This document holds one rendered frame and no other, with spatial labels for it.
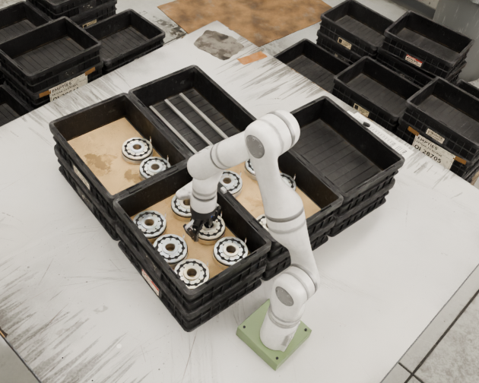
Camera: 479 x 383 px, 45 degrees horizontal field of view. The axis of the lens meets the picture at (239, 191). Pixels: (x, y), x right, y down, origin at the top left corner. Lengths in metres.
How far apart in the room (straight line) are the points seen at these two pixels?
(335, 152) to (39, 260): 1.07
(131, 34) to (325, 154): 1.60
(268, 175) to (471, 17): 2.73
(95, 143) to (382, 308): 1.10
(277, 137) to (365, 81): 2.04
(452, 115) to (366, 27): 0.92
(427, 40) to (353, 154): 1.46
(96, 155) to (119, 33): 1.44
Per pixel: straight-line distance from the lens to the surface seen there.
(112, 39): 3.30
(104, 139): 2.06
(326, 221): 1.87
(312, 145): 2.11
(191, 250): 1.75
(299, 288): 1.43
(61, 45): 3.08
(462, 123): 2.99
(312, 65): 3.42
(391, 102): 3.13
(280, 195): 1.27
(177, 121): 2.12
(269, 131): 1.20
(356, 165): 2.08
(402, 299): 1.95
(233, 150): 1.36
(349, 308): 1.87
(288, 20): 4.27
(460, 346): 2.81
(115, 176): 1.94
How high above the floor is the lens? 2.27
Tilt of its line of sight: 49 degrees down
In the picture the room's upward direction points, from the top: 8 degrees clockwise
